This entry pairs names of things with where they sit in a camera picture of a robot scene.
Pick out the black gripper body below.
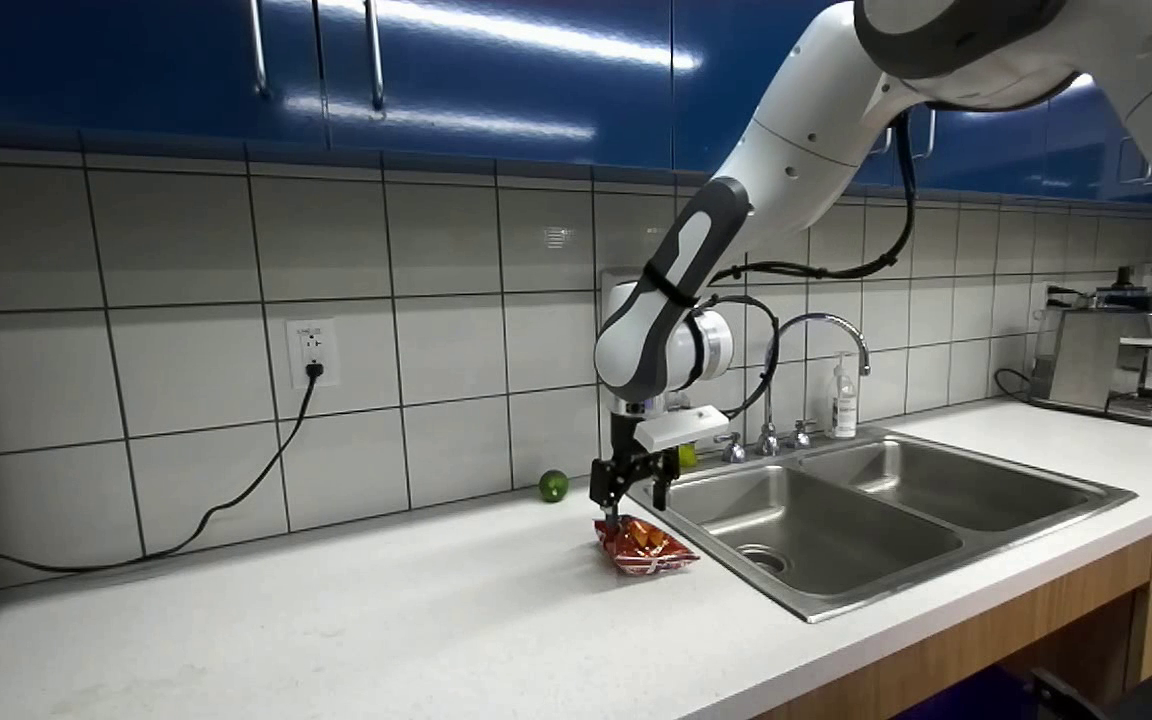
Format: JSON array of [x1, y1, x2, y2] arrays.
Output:
[[589, 411, 679, 505]]

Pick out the orange snack packet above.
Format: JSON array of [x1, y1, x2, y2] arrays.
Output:
[[595, 517, 695, 576]]

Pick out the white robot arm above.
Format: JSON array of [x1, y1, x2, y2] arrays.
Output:
[[589, 0, 1152, 509]]

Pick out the stainless steel double sink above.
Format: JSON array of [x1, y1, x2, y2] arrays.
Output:
[[631, 433, 1127, 623]]

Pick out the green dish soap bottle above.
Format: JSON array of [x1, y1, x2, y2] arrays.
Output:
[[676, 444, 698, 473]]

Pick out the green lime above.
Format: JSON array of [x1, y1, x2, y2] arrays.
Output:
[[535, 469, 573, 505]]

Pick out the chrome gooseneck faucet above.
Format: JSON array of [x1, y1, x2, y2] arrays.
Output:
[[728, 313, 870, 462]]

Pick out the clear white pump bottle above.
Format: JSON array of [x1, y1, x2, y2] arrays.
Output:
[[831, 361, 859, 441]]

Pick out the blue upper cabinets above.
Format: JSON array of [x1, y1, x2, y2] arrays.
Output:
[[0, 0, 1152, 208]]

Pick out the silver espresso machine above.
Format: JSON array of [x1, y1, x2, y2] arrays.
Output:
[[1036, 271, 1152, 426]]

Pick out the wooden lower cabinets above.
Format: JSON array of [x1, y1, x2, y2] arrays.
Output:
[[758, 537, 1152, 720]]

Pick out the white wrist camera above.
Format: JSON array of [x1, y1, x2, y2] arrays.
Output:
[[631, 405, 732, 452]]

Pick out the black power cord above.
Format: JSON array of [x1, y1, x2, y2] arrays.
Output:
[[0, 361, 326, 581]]

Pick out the white wall outlet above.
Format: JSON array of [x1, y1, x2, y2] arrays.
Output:
[[287, 321, 341, 388]]

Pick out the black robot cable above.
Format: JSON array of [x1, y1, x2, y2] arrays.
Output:
[[708, 111, 918, 426]]

